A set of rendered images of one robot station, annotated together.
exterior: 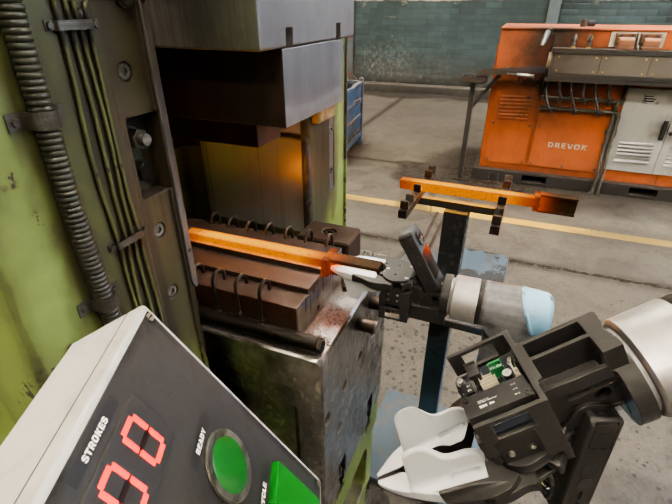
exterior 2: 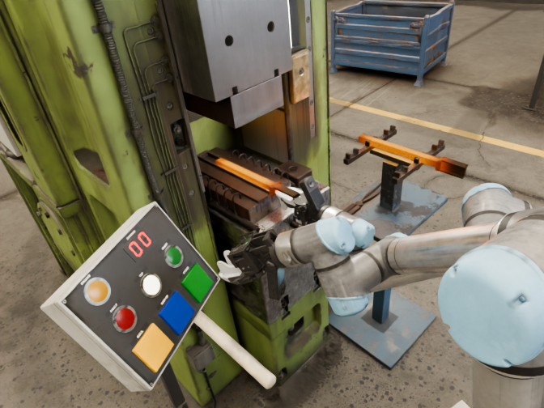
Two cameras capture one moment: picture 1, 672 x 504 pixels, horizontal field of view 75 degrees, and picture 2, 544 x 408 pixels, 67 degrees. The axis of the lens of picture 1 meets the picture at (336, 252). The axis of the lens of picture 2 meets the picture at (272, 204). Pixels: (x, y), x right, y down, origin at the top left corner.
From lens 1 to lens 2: 71 cm
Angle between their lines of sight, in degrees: 24
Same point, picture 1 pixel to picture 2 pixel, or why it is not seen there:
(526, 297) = (354, 224)
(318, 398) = not seen: hidden behind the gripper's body
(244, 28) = (210, 93)
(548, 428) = (248, 261)
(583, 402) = (266, 257)
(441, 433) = not seen: hidden behind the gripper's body
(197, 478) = (159, 255)
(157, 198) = (184, 153)
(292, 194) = (282, 142)
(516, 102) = not seen: outside the picture
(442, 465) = (228, 269)
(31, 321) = (131, 199)
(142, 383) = (148, 224)
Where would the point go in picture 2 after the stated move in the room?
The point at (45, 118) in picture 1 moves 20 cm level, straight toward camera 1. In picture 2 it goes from (136, 133) to (128, 170)
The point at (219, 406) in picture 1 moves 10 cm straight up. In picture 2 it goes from (176, 238) to (166, 207)
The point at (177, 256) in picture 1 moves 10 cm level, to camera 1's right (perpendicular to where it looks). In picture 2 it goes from (194, 178) to (221, 182)
